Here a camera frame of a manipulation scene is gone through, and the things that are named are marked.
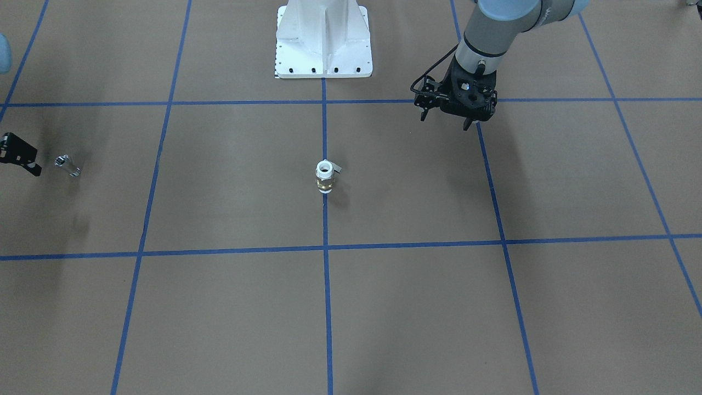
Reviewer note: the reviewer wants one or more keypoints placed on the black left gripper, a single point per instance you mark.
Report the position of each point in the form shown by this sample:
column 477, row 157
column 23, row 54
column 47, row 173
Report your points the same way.
column 451, row 86

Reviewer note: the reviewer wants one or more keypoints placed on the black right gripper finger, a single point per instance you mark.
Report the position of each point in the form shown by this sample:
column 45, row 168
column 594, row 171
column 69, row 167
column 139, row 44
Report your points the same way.
column 14, row 150

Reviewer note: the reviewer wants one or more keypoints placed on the chrome metal pipe fitting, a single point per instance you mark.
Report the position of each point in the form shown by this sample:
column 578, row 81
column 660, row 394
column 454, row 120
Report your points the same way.
column 66, row 164

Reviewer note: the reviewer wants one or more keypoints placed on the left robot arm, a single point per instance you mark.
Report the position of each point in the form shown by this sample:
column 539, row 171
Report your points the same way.
column 494, row 25

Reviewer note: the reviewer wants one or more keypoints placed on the brown paper table cover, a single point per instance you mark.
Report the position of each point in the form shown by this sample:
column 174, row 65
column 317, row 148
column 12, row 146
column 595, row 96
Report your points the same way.
column 552, row 250

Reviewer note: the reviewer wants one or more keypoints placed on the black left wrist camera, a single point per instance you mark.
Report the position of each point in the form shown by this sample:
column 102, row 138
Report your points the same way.
column 429, row 94

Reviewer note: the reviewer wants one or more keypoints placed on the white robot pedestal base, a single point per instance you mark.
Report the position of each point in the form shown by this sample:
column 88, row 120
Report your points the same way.
column 323, row 39

